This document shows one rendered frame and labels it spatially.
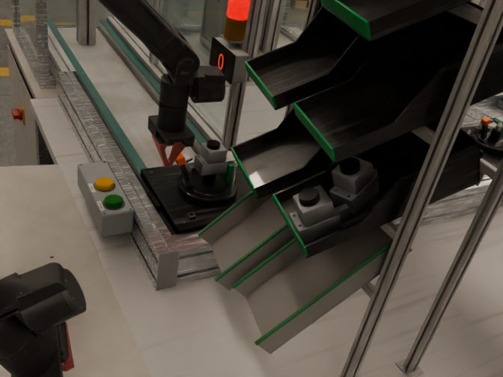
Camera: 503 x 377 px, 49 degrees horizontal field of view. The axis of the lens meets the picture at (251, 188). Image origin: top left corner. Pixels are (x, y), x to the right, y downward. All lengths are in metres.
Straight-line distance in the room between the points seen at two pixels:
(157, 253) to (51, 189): 0.43
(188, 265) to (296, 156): 0.36
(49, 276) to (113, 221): 0.56
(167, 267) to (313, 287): 0.34
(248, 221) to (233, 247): 0.06
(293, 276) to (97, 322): 0.39
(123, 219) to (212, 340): 0.33
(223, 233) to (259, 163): 0.19
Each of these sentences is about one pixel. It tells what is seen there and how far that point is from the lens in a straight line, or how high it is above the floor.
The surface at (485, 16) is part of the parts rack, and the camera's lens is 0.70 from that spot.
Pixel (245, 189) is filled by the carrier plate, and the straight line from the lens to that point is 1.31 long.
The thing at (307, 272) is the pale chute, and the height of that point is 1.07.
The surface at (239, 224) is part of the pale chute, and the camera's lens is 1.08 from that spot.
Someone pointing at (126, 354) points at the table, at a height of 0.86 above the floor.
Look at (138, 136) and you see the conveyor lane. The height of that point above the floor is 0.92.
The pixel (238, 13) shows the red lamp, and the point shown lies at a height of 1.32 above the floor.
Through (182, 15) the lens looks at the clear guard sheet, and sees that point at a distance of 1.72.
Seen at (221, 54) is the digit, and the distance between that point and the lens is 1.37.
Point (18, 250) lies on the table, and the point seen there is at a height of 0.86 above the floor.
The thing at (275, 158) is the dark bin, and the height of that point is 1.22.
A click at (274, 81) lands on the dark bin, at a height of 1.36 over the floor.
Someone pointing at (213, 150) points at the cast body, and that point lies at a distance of 1.21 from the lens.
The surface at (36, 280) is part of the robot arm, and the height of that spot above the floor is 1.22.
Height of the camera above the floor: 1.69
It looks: 33 degrees down
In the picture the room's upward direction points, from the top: 11 degrees clockwise
